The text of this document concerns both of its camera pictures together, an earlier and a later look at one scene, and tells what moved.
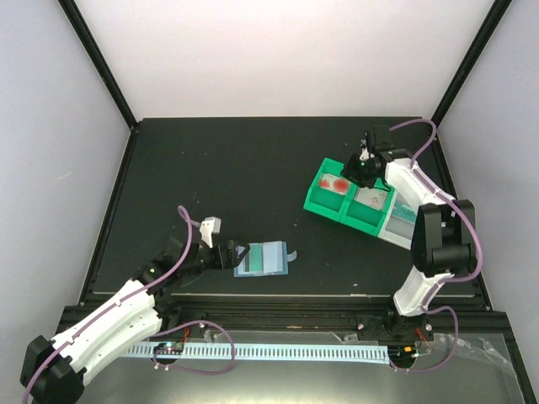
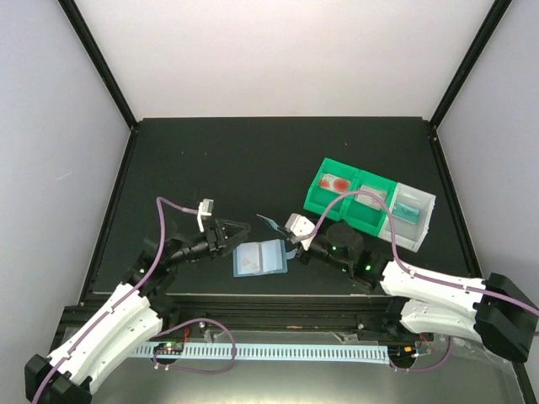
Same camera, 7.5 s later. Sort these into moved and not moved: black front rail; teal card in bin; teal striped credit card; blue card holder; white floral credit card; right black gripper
Moved: right black gripper; teal striped credit card
Not moved: black front rail; white floral credit card; teal card in bin; blue card holder
